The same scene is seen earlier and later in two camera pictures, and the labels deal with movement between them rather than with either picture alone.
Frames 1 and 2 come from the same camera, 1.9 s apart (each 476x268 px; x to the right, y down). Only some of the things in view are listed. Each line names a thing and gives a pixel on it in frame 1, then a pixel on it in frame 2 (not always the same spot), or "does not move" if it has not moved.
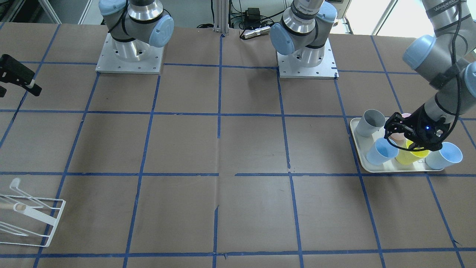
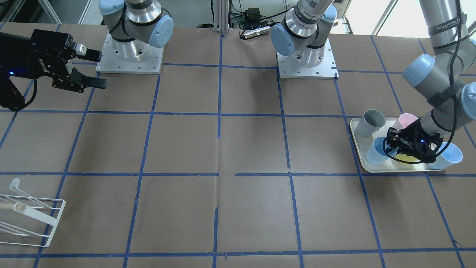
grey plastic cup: x=372 y=120 does not move
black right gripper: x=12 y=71 → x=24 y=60
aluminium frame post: x=221 y=16 does not move
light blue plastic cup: x=382 y=151 does not move
